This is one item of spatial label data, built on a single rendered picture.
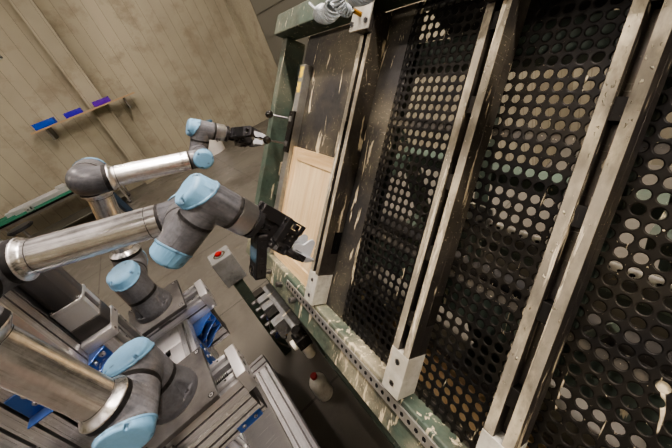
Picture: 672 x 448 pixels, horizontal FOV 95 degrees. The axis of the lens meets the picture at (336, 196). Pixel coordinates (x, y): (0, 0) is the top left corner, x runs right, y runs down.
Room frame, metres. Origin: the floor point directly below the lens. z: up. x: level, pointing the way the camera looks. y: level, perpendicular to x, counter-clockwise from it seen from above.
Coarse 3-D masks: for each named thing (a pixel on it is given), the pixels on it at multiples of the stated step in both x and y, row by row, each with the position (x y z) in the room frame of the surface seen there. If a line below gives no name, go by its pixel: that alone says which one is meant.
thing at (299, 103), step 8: (304, 64) 1.56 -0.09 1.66; (304, 72) 1.55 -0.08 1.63; (304, 80) 1.54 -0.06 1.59; (296, 88) 1.57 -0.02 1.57; (304, 88) 1.54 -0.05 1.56; (296, 96) 1.55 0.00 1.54; (304, 96) 1.53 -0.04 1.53; (296, 104) 1.52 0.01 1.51; (304, 104) 1.52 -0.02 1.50; (296, 112) 1.50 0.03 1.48; (296, 120) 1.49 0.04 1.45; (296, 128) 1.49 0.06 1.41; (296, 136) 1.48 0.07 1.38; (296, 144) 1.47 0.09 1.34; (288, 160) 1.44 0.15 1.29; (288, 168) 1.44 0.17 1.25; (280, 176) 1.45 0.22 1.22; (280, 184) 1.43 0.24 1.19; (280, 192) 1.41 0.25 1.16; (280, 200) 1.39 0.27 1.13; (280, 208) 1.38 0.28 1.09
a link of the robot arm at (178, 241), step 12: (168, 216) 0.61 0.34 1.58; (180, 216) 0.55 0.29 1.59; (168, 228) 0.55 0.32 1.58; (180, 228) 0.54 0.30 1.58; (192, 228) 0.53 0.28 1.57; (156, 240) 0.54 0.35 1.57; (168, 240) 0.53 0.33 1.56; (180, 240) 0.53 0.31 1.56; (192, 240) 0.53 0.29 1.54; (156, 252) 0.53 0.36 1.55; (168, 252) 0.52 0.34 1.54; (180, 252) 0.52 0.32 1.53; (192, 252) 0.54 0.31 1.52; (168, 264) 0.52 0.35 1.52; (180, 264) 0.53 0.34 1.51
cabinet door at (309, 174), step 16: (304, 160) 1.33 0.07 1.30; (320, 160) 1.22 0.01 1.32; (288, 176) 1.42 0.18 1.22; (304, 176) 1.30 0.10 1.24; (320, 176) 1.18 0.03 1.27; (288, 192) 1.38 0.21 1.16; (304, 192) 1.25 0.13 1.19; (320, 192) 1.14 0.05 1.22; (288, 208) 1.33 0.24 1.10; (304, 208) 1.21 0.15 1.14; (320, 208) 1.11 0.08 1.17; (304, 224) 1.17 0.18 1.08; (304, 272) 1.04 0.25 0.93
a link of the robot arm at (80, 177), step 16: (144, 160) 1.17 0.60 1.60; (160, 160) 1.17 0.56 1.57; (176, 160) 1.18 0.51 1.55; (192, 160) 1.20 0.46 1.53; (208, 160) 1.20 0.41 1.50; (80, 176) 1.09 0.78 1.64; (96, 176) 1.09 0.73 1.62; (112, 176) 1.11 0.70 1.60; (128, 176) 1.12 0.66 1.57; (144, 176) 1.14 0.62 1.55; (160, 176) 1.17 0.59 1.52; (80, 192) 1.09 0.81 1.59; (96, 192) 1.09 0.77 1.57
